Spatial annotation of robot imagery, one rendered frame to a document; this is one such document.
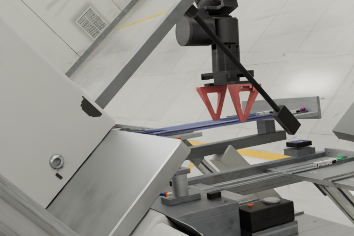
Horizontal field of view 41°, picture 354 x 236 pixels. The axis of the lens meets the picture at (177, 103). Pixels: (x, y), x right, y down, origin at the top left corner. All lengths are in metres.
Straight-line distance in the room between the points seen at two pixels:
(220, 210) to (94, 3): 8.38
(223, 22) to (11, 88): 0.69
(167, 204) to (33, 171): 0.37
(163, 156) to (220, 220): 0.41
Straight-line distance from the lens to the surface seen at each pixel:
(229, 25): 0.95
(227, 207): 0.64
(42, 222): 0.16
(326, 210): 2.22
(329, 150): 1.25
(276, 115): 0.71
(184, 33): 0.91
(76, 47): 8.70
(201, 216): 0.62
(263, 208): 0.66
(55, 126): 0.31
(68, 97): 0.31
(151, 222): 0.22
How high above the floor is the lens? 1.49
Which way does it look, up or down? 21 degrees down
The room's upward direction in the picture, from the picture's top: 45 degrees counter-clockwise
